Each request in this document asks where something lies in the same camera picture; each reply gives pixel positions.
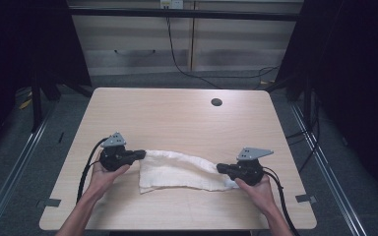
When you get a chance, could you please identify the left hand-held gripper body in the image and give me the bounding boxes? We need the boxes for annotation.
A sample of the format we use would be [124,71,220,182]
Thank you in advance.
[98,131,136,173]

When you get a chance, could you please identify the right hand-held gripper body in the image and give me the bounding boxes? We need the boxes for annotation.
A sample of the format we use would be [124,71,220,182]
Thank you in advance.
[234,147,275,187]

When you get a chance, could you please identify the white cloth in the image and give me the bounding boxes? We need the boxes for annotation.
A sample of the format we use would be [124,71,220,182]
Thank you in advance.
[138,149,241,195]

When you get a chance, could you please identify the person's left hand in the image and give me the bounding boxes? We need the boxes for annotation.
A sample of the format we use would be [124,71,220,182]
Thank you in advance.
[88,160,132,199]

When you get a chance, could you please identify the person's right hand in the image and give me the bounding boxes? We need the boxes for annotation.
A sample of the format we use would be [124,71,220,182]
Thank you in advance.
[234,177,278,214]

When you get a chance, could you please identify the grey tape strip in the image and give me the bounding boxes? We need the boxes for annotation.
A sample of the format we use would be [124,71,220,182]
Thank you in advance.
[34,198,62,209]
[294,194,318,205]

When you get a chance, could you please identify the black metal stand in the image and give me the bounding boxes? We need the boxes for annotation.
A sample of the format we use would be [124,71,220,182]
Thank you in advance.
[263,72,313,127]
[29,73,95,134]

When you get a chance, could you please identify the yellow floor tape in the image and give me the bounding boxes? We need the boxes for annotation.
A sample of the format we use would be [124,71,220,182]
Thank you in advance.
[18,91,33,111]

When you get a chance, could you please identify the pale grey cabinet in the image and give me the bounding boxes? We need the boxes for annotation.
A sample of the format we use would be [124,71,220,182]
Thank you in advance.
[66,0,305,77]

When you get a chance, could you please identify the dark curtain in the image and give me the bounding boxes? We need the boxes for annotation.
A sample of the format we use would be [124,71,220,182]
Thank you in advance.
[275,0,378,206]
[0,0,94,161]

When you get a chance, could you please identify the black horizontal bar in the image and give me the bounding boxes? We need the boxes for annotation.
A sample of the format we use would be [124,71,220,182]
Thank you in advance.
[68,7,302,23]

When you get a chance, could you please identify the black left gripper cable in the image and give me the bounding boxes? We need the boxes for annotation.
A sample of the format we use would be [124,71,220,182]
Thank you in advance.
[76,137,110,205]

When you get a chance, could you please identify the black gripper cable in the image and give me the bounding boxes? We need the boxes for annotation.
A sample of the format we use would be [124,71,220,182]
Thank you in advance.
[261,166,302,236]
[76,137,110,205]

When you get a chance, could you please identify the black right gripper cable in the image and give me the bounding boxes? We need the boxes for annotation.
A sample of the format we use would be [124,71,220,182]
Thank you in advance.
[261,166,302,236]

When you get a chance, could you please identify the black floor cables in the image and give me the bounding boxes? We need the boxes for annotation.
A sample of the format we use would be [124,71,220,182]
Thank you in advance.
[284,92,322,173]

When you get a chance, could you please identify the aluminium floor rail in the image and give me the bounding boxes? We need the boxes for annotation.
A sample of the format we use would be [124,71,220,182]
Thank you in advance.
[0,100,59,236]
[287,101,369,236]

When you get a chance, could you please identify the black wall cable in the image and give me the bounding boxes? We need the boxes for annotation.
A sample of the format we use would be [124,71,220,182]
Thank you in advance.
[164,5,281,90]

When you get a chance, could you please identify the dark cabinet handle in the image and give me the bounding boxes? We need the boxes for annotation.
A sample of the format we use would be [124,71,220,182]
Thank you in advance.
[113,48,158,57]

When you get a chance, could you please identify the white wall socket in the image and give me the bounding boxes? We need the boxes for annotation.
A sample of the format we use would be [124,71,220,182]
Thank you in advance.
[159,0,184,10]

